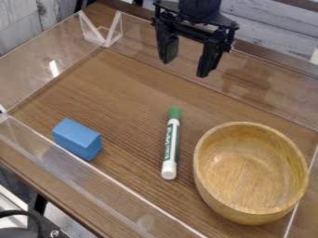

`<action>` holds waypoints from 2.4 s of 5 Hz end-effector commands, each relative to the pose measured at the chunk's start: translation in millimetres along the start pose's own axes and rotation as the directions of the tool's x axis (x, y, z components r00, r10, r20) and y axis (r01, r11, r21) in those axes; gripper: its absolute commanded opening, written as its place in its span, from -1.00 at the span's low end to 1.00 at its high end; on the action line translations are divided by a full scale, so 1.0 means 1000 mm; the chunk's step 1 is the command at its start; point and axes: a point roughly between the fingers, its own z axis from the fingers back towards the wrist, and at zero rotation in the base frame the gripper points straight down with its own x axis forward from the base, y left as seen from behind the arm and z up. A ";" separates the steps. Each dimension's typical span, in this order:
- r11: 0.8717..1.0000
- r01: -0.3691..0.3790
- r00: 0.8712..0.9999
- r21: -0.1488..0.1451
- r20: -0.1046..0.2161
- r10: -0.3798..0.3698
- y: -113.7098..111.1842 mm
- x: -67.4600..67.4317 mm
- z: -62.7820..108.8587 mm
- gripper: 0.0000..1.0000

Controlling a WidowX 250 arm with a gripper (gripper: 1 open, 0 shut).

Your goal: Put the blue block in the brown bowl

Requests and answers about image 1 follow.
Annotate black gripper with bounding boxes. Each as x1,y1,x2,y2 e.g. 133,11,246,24
151,0,239,78

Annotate blue block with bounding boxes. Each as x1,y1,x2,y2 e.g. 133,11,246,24
52,118,101,161

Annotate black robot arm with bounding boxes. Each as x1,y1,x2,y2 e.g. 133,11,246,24
151,0,239,78

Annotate brown wooden bowl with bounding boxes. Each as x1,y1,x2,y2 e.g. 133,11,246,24
192,122,308,225

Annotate green white marker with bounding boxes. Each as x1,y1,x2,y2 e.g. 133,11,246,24
160,107,181,180

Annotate black equipment under table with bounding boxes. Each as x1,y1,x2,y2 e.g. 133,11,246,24
0,185,71,238

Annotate clear acrylic corner bracket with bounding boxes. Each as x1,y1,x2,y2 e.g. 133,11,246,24
79,11,123,47

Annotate clear acrylic front wall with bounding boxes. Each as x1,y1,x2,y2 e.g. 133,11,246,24
0,105,207,238

